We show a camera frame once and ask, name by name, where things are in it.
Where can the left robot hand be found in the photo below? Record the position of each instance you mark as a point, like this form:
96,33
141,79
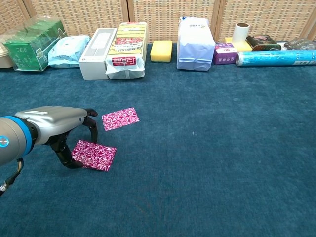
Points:
54,121

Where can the pink white patterned rectangular block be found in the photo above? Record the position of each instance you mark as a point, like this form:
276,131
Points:
96,154
121,119

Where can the long white power strip box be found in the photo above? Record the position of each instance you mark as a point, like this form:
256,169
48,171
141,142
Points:
95,64

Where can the light blue wet wipes pack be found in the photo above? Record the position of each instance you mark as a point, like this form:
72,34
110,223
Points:
66,50

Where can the clear box green tea bags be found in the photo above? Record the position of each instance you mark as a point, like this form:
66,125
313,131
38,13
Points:
29,47

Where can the beige lidded lunch box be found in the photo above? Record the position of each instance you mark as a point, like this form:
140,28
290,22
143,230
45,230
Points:
5,59

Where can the yellow sponge multipack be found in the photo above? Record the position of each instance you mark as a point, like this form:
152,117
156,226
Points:
127,49

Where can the yellow sponge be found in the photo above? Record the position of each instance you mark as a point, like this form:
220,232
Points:
244,47
161,50

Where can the blue carpet table cover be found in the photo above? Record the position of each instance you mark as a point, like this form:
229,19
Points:
197,148

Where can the woven bamboo folding screen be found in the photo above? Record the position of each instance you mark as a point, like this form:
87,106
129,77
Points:
168,14

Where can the white paper bag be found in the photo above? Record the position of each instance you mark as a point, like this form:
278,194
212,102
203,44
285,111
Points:
195,47

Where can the small purple box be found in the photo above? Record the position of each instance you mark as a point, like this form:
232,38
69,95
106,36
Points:
224,54

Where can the white roll cardboard core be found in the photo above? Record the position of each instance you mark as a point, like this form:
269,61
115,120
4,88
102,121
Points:
241,33

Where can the dark rectangular tin can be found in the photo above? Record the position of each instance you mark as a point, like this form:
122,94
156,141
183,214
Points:
261,42

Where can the blue cling film roll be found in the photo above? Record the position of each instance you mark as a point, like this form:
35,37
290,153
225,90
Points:
271,58

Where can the packaged metal clips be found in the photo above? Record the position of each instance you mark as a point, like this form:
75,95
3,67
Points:
301,44

